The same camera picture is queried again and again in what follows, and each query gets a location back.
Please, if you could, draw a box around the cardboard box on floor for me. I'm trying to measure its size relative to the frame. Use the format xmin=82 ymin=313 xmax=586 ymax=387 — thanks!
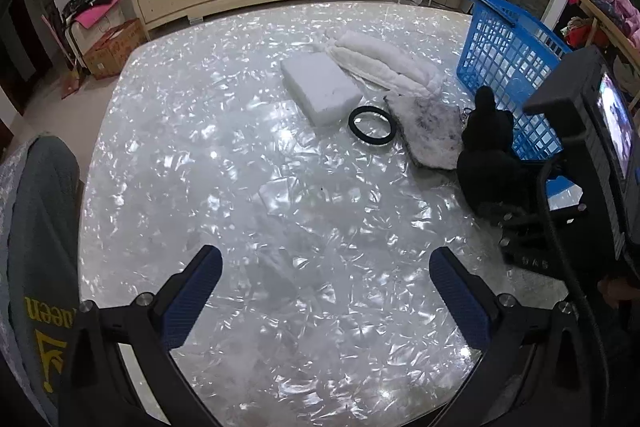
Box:
xmin=84 ymin=18 xmax=148 ymax=79

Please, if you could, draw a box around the white foam block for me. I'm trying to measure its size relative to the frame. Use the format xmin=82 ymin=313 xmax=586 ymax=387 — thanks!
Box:
xmin=281 ymin=52 xmax=362 ymax=127

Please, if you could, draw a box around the black hair tie ring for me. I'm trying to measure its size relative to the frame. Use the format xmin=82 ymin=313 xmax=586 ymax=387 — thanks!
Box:
xmin=347 ymin=104 xmax=399 ymax=148

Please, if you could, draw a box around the operator right hand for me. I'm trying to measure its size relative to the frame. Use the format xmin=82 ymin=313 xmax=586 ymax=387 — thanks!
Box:
xmin=598 ymin=280 xmax=640 ymax=309

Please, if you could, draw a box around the blue plastic basket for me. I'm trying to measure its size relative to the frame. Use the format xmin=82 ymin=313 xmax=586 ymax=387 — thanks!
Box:
xmin=455 ymin=0 xmax=584 ymax=212

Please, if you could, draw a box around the grey fluffy mat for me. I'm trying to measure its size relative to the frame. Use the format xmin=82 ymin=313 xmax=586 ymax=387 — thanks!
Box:
xmin=384 ymin=94 xmax=463 ymax=171

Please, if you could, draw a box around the pile of pink clothes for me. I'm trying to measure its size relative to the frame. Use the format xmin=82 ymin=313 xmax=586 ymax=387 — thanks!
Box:
xmin=566 ymin=0 xmax=640 ymax=51

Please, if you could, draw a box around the white quilted cloth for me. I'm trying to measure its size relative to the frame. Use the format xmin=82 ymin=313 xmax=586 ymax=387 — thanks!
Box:
xmin=318 ymin=29 xmax=445 ymax=98

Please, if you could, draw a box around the wooden curved rack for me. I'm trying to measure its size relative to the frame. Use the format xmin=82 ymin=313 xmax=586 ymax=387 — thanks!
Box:
xmin=570 ymin=0 xmax=639 ymax=112

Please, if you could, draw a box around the black plush toy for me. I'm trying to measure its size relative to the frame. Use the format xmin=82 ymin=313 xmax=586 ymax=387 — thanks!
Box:
xmin=457 ymin=86 xmax=544 ymax=225

